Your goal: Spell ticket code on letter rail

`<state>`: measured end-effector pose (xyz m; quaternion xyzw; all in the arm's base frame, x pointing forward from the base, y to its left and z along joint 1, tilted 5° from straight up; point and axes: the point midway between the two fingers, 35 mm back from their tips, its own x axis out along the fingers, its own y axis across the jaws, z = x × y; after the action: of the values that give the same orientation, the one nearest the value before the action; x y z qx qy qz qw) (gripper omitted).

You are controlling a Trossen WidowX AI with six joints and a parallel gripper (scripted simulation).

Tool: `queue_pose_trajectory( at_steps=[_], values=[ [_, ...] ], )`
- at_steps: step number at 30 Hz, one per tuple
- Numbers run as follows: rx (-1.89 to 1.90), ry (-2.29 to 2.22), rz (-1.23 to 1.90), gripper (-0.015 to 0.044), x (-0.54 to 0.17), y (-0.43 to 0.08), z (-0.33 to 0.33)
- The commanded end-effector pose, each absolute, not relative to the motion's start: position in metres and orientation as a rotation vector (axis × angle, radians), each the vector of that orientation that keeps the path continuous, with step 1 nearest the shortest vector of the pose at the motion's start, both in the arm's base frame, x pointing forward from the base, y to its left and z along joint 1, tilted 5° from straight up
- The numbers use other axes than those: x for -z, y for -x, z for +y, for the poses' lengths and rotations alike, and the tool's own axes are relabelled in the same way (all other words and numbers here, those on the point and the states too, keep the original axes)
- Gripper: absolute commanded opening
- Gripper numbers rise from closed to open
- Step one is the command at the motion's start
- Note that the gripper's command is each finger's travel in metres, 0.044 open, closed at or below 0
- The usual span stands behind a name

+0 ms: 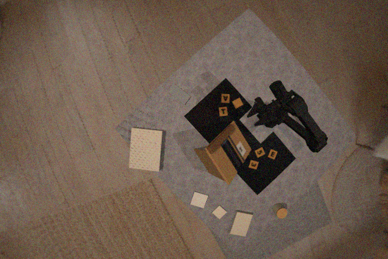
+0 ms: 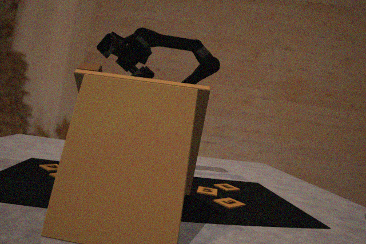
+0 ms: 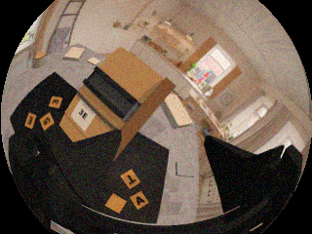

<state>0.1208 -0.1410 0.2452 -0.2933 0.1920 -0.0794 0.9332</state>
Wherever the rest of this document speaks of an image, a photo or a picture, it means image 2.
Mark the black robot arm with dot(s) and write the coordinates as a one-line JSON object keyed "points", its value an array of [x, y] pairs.
{"points": [[143, 39]]}

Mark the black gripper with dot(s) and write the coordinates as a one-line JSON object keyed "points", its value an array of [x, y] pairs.
{"points": [[126, 59]]}

